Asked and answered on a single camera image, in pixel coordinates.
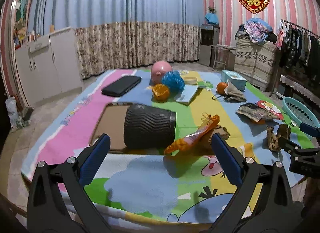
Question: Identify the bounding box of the pile of colourful clothes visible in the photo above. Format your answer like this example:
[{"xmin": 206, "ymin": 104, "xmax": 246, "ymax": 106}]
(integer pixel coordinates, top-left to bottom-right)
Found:
[{"xmin": 235, "ymin": 18, "xmax": 277, "ymax": 45}]

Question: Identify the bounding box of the grey water dispenser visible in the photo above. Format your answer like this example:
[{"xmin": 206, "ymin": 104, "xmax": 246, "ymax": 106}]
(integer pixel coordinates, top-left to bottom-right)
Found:
[{"xmin": 199, "ymin": 24, "xmax": 220, "ymax": 67}]

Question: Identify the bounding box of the black rectangular case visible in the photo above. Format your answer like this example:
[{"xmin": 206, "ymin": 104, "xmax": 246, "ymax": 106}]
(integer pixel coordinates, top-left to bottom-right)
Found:
[{"xmin": 101, "ymin": 76, "xmax": 142, "ymax": 97}]

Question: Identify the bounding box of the grey wrapper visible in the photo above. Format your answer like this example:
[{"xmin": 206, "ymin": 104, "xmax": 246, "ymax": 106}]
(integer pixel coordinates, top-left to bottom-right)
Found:
[{"xmin": 212, "ymin": 81, "xmax": 247, "ymax": 102}]

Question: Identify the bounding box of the pink pig mug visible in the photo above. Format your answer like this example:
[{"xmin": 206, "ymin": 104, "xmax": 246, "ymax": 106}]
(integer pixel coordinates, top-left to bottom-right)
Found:
[{"xmin": 150, "ymin": 61, "xmax": 172, "ymax": 84}]

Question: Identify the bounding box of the teal plastic basket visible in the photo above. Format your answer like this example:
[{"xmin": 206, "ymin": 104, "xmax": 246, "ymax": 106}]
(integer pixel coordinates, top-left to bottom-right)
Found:
[{"xmin": 282, "ymin": 97, "xmax": 319, "ymax": 128}]

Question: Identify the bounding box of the low shelf with lace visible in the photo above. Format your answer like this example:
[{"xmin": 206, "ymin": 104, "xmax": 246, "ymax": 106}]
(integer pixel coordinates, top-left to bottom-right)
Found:
[{"xmin": 279, "ymin": 74, "xmax": 319, "ymax": 106}]

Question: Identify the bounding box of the blue plastic bag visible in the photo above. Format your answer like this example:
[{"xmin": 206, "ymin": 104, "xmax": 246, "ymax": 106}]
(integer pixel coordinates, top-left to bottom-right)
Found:
[{"xmin": 161, "ymin": 71, "xmax": 185, "ymax": 93}]

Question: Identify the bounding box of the blue covered water bottle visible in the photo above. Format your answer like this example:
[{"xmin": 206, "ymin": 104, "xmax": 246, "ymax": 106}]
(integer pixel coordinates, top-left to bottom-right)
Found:
[{"xmin": 205, "ymin": 7, "xmax": 219, "ymax": 26}]

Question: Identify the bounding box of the black ribbed paper cup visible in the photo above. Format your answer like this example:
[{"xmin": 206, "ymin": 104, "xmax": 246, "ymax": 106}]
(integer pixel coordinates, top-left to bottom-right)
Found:
[{"xmin": 124, "ymin": 104, "xmax": 176, "ymax": 149}]

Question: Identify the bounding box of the brown cardboard sheet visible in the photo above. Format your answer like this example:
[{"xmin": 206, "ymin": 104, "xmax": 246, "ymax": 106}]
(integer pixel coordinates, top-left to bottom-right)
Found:
[{"xmin": 88, "ymin": 102, "xmax": 159, "ymax": 155}]

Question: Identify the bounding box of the cream round lid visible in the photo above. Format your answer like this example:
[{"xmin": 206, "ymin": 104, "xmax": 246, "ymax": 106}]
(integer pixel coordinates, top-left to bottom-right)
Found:
[{"xmin": 183, "ymin": 77, "xmax": 197, "ymax": 85}]

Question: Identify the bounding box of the small metal folding table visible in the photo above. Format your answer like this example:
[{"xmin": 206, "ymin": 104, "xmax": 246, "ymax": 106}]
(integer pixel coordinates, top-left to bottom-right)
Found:
[{"xmin": 210, "ymin": 44, "xmax": 236, "ymax": 70}]

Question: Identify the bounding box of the orange peel piece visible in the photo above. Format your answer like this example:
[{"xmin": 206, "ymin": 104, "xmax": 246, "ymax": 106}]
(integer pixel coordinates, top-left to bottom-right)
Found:
[{"xmin": 152, "ymin": 84, "xmax": 170, "ymax": 101}]

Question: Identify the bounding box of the orange tangerine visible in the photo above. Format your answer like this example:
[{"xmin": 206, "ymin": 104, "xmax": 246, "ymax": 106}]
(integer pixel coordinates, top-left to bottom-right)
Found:
[{"xmin": 216, "ymin": 82, "xmax": 228, "ymax": 95}]

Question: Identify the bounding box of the covered cabinet with cloth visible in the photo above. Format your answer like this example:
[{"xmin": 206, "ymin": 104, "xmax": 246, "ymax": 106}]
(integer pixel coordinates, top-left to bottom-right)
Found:
[{"xmin": 234, "ymin": 35, "xmax": 277, "ymax": 91}]

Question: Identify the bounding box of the teal tissue box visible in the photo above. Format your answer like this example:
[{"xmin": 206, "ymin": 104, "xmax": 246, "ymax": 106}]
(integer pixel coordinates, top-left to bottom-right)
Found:
[{"xmin": 221, "ymin": 70, "xmax": 247, "ymax": 92}]

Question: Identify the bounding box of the clothes rack with garments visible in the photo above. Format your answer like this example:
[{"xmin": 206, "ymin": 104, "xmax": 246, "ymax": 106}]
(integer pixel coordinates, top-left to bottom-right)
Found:
[{"xmin": 271, "ymin": 19, "xmax": 319, "ymax": 97}]

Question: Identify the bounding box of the brown paper scrap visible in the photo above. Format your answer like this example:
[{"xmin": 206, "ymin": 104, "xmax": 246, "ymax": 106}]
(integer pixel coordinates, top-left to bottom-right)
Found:
[{"xmin": 266, "ymin": 124, "xmax": 291, "ymax": 152}]

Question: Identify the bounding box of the orange snack wrapper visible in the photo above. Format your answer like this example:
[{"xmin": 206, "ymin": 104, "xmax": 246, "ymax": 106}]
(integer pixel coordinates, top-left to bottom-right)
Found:
[{"xmin": 164, "ymin": 114, "xmax": 220, "ymax": 155}]

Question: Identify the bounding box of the dark printed snack packet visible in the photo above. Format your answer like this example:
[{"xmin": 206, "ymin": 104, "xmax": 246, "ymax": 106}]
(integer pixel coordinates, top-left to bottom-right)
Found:
[{"xmin": 236, "ymin": 103, "xmax": 278, "ymax": 124}]

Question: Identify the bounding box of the colourful cartoon play mat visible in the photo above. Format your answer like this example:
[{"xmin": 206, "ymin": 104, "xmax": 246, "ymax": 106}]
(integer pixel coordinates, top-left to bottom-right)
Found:
[{"xmin": 21, "ymin": 70, "xmax": 290, "ymax": 229}]

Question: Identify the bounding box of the blue and floral curtain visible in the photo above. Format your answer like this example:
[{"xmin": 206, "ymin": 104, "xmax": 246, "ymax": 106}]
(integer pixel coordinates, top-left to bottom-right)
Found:
[{"xmin": 27, "ymin": 0, "xmax": 204, "ymax": 78}]

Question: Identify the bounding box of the white storage cabinet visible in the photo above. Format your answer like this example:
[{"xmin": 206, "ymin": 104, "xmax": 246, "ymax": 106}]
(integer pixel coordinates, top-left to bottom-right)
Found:
[{"xmin": 15, "ymin": 27, "xmax": 83, "ymax": 107}]

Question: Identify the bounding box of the white paper booklet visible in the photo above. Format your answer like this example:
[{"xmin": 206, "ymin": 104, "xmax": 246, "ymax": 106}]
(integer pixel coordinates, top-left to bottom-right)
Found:
[{"xmin": 174, "ymin": 84, "xmax": 199, "ymax": 105}]

